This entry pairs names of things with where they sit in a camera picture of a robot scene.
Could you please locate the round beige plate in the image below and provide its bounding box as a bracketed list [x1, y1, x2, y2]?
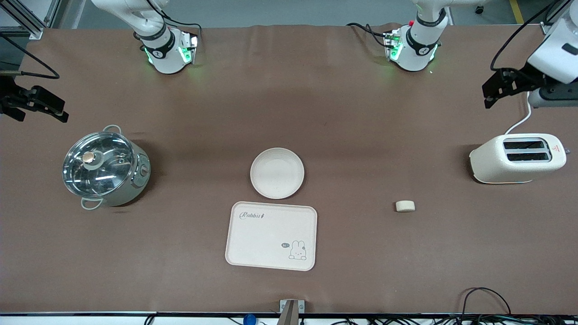
[250, 147, 306, 200]

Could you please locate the cream two-slot toaster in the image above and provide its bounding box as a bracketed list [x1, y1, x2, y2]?
[469, 133, 570, 185]

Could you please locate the glass pot lid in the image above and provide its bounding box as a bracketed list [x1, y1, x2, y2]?
[62, 131, 136, 199]

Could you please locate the steel pot with glass lid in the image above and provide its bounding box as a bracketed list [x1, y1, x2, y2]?
[62, 125, 152, 211]

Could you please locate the brown table mat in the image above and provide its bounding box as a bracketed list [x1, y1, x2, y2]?
[0, 23, 578, 315]

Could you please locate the beige rabbit print tray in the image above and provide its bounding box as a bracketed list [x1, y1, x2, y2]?
[224, 201, 318, 272]

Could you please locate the white toaster power cable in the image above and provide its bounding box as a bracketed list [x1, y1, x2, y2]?
[504, 92, 533, 135]

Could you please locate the aluminium frame profile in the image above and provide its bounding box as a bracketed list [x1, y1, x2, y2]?
[0, 0, 62, 40]

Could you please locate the black left base cable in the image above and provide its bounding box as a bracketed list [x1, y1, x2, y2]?
[346, 22, 390, 48]

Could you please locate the black base cable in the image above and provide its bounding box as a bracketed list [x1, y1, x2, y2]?
[346, 22, 390, 48]
[162, 16, 203, 37]

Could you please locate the black right base cable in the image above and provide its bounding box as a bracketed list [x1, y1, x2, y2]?
[162, 16, 203, 37]

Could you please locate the black looped cable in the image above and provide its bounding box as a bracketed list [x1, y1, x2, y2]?
[460, 287, 513, 317]

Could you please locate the black cable bundle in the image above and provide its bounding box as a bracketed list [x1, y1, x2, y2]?
[144, 313, 578, 325]

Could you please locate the grey metal camera bracket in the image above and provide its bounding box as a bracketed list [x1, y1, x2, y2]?
[276, 299, 306, 325]

